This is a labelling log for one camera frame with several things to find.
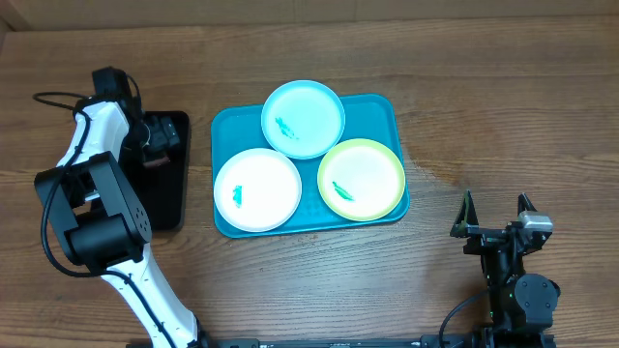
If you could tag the yellow-green plate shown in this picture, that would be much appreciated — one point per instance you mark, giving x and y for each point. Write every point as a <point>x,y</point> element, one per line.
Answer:
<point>361,179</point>

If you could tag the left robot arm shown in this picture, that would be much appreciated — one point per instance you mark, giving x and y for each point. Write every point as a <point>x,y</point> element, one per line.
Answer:
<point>123,178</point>

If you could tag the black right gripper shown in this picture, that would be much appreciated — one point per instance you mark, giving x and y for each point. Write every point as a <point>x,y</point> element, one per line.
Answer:
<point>479,236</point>

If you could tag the teal plastic tray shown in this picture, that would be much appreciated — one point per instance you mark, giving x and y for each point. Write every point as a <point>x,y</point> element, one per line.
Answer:
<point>236,129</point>

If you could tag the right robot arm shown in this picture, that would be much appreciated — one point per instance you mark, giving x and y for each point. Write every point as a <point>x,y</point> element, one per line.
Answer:
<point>521,305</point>

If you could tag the black plastic tray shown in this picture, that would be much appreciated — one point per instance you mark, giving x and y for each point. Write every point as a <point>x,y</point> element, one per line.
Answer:
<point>162,190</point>

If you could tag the white plate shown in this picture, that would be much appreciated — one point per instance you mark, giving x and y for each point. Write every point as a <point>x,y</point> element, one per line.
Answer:
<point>258,190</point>

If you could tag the light blue plate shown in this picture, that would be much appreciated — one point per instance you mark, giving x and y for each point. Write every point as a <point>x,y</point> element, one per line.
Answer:
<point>303,119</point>

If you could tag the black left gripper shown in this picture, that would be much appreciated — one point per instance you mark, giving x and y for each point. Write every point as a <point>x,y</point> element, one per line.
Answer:
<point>160,132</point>

